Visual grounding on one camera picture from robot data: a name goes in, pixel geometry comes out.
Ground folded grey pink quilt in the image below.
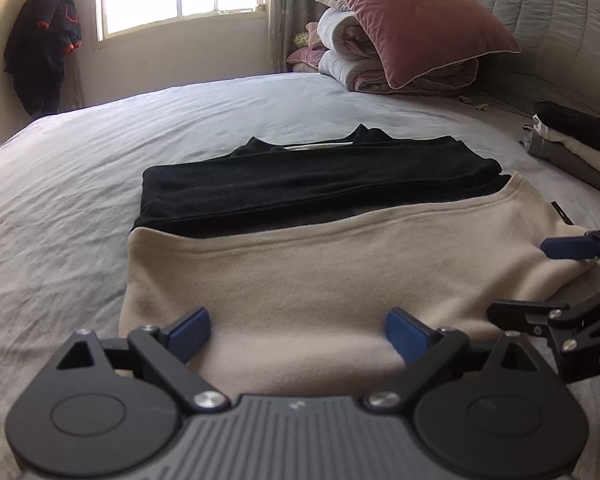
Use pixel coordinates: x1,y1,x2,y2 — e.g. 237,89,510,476
317,5,481,96

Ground folded white garment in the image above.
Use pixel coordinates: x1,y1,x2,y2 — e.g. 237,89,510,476
530,120,600,173

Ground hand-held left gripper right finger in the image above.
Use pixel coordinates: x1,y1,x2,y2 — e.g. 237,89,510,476
364,306,541,413

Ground cream and black sweatshirt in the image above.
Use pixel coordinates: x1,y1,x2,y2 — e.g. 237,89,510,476
118,124,600,396

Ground grey bed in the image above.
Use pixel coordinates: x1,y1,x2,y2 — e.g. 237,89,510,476
0,72,600,480

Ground small brown scraps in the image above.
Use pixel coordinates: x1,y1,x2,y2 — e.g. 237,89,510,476
457,95,491,112

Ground pink velvet pillow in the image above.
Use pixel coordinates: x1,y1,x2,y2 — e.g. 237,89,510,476
316,0,522,90

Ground small pink pillow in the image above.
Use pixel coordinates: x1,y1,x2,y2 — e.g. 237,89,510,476
286,22,328,73

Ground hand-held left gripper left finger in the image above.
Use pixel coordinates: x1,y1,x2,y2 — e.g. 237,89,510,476
56,307,232,413

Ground folded grey garment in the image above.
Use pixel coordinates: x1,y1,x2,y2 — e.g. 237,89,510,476
520,125,600,193

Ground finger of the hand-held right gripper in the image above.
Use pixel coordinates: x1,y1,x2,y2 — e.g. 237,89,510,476
487,300,573,336
540,222,600,263

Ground folded black garment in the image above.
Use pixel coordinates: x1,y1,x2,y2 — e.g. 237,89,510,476
534,101,600,158

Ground dark hanging jacket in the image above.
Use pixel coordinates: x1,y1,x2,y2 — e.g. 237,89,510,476
3,0,83,116

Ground grey quilted headboard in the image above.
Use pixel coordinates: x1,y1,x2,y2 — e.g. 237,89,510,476
440,0,600,126

